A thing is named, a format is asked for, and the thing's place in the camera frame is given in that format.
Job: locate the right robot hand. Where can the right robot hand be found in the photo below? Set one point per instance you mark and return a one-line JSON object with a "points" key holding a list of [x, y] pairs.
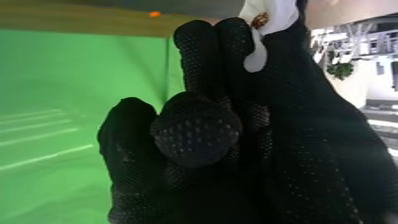
{"points": [[285, 150]]}

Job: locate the green plant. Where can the green plant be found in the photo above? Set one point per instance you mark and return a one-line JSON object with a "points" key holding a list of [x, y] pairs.
{"points": [[342, 70]]}

